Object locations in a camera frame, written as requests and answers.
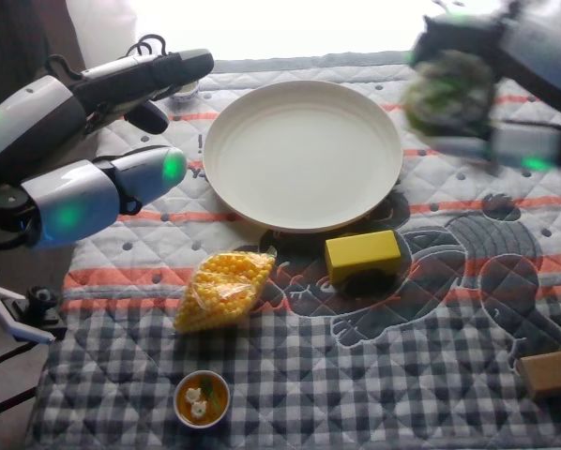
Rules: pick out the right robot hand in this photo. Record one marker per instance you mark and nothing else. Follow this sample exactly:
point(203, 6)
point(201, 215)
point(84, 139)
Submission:
point(543, 51)

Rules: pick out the bag of yellow beads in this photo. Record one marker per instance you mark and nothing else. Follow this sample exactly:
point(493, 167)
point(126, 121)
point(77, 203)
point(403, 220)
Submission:
point(224, 288)

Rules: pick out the cream round plate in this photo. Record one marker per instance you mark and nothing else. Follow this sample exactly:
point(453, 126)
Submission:
point(304, 154)

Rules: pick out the yellow toy block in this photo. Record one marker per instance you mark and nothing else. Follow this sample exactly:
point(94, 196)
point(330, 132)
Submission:
point(362, 253)

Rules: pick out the wooden block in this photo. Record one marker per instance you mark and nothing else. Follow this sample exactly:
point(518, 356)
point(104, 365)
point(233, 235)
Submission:
point(552, 375)

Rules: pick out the small white patterned bowl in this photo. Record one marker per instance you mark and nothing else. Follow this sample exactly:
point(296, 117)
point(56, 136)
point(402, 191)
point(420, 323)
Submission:
point(186, 97)

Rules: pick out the grey quilt with printed bear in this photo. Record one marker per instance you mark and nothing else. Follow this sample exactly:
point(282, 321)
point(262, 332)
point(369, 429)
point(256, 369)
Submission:
point(355, 365)

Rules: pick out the small bowl with flower garnish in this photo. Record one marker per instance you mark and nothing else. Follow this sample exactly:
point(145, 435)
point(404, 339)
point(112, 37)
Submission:
point(201, 398)

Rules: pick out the white bracket with black clamp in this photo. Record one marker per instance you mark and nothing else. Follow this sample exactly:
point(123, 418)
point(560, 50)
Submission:
point(8, 311)

